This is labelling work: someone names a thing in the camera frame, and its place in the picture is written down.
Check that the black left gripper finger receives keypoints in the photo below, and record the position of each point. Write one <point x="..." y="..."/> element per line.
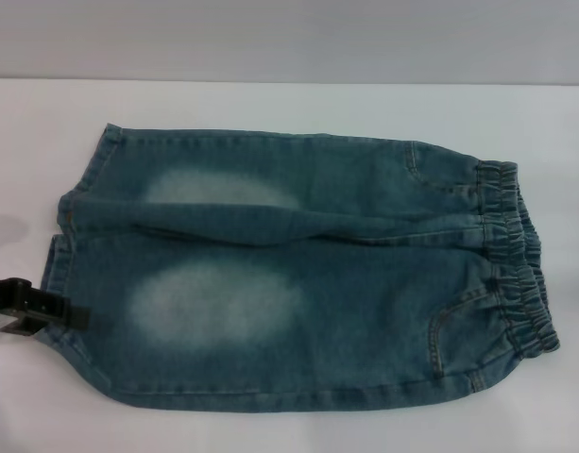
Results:
<point x="39" y="302"/>
<point x="17" y="328"/>

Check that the blue denim shorts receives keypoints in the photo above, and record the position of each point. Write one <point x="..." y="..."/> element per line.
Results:
<point x="279" y="283"/>

